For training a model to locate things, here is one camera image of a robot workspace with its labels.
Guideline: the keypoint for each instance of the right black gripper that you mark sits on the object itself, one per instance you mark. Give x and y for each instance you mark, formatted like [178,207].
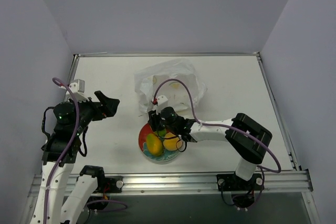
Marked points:
[153,120]

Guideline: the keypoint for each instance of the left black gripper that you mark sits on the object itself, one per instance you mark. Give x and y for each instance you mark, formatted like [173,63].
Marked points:
[100,109]

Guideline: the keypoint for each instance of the green fake fruit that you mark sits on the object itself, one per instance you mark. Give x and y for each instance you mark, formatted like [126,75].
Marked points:
[161,133]

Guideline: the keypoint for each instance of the yellow fake fruit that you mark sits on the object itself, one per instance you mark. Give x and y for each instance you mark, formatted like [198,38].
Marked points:
[172,142]

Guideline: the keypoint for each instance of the yellow green fake mango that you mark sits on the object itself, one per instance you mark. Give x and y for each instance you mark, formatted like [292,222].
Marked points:
[154,145]

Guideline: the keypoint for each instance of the white plastic bag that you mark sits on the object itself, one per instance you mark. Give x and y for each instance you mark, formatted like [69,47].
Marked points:
[173,79]

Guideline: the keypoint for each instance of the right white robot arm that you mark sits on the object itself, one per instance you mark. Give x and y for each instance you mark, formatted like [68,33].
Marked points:
[248,138]

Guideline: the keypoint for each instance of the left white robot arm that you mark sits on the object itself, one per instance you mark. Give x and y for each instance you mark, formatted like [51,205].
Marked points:
[59,155]

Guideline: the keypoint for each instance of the red plate blue flower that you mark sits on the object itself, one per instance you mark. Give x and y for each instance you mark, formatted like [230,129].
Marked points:
[166,157]

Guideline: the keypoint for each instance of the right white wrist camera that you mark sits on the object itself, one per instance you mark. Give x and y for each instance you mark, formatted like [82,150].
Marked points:
[160,103]

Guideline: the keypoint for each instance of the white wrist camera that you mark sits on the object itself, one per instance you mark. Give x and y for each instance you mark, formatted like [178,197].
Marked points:
[160,103]
[77,87]

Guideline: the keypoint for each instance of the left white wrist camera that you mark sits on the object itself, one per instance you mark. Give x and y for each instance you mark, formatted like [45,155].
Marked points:
[77,87]

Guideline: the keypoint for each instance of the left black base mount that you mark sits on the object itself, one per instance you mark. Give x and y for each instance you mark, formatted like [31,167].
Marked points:
[106,185]

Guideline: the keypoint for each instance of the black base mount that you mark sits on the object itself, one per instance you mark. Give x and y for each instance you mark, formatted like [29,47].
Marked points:
[239,193]
[106,185]

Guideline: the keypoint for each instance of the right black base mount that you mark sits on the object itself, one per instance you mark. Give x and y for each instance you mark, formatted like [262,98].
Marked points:
[239,193]

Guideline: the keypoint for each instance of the aluminium front rail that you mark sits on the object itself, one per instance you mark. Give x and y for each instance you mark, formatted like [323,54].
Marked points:
[290,181]

